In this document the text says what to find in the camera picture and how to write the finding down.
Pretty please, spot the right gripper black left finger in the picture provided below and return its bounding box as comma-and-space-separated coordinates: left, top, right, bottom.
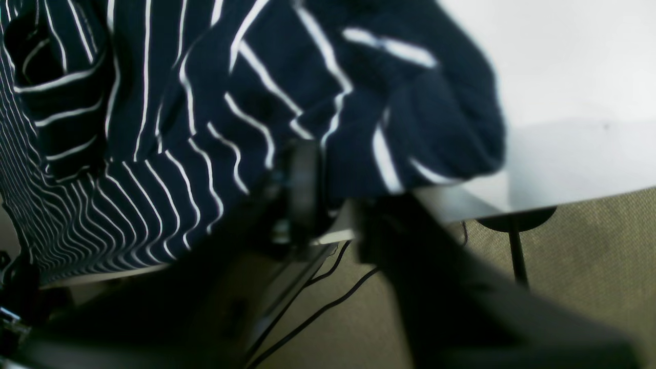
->
20, 140, 323, 368

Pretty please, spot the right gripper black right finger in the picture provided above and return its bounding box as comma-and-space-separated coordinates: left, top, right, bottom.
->
354, 194, 642, 368

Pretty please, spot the navy white striped t-shirt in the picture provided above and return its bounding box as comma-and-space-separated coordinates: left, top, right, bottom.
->
2, 1, 506, 285

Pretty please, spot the thick black cable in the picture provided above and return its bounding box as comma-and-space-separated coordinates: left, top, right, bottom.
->
241, 238, 382, 369

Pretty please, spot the aluminium frame leg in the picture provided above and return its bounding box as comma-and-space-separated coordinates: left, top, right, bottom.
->
243, 229, 354, 364

